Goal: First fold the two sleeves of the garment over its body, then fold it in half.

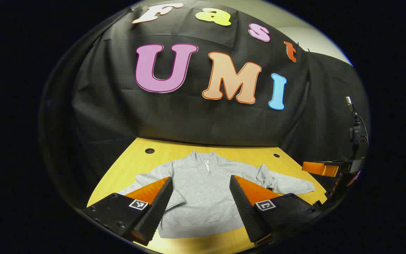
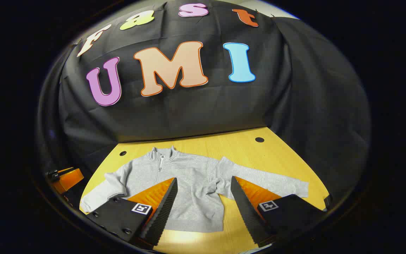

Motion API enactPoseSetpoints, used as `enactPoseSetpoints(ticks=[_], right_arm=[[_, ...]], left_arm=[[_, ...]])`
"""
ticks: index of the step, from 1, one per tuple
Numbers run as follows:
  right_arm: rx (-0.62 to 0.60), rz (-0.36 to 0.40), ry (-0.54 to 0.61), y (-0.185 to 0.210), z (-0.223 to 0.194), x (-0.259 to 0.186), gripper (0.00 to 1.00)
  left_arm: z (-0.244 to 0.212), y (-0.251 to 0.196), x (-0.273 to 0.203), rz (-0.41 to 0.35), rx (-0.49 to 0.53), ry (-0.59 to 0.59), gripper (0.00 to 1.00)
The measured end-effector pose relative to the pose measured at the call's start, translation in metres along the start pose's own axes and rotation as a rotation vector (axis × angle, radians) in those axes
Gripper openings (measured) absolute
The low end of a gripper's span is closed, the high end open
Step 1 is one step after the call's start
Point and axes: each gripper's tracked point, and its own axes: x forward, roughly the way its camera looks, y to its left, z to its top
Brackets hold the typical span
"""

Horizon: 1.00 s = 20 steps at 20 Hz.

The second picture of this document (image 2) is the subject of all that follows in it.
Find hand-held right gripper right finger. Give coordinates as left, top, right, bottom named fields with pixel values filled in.
left=230, top=176, right=332, bottom=247

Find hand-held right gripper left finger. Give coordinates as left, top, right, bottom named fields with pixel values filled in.
left=86, top=177, right=178, bottom=247

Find grey zip-neck sweatshirt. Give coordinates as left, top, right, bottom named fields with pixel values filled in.
left=80, top=146, right=310, bottom=233

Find black backdrop cloth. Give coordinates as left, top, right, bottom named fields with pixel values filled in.
left=37, top=0, right=371, bottom=212

